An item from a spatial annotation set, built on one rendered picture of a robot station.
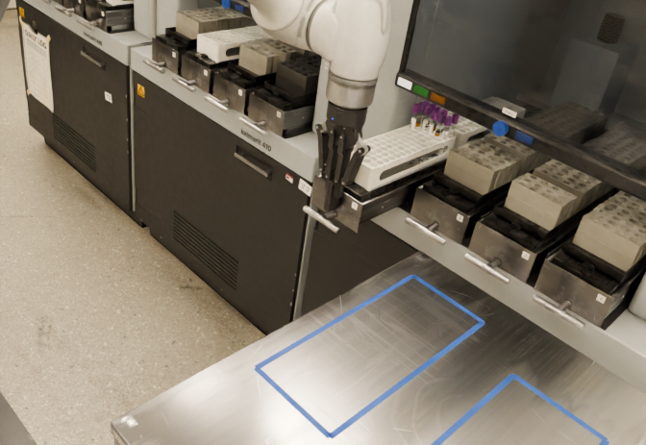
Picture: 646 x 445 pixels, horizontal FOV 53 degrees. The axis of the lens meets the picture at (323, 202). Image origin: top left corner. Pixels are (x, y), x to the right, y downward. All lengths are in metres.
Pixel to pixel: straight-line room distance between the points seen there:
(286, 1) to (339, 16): 0.10
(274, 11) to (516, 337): 0.67
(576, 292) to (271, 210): 0.85
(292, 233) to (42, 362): 0.83
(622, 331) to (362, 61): 0.67
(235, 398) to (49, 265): 1.63
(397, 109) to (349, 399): 0.80
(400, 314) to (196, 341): 1.17
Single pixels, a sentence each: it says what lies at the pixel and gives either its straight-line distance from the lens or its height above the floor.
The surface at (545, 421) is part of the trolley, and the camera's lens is 0.94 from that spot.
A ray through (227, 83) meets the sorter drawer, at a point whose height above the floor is 0.80.
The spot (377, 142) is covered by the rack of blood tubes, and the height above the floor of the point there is 0.86.
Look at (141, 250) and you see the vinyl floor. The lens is 2.46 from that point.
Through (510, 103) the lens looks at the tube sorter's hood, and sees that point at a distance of 1.31.
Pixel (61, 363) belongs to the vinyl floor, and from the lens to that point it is 2.07.
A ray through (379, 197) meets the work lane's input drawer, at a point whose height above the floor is 0.80.
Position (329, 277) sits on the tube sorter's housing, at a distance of 1.68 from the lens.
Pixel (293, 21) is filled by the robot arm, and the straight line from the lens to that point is 1.19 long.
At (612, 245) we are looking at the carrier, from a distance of 1.29.
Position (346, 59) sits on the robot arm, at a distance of 1.14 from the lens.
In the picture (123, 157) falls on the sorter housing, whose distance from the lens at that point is 2.40.
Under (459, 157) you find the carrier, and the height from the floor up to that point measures 0.88.
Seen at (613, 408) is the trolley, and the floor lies 0.82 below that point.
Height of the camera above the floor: 1.47
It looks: 31 degrees down
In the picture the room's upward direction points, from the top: 9 degrees clockwise
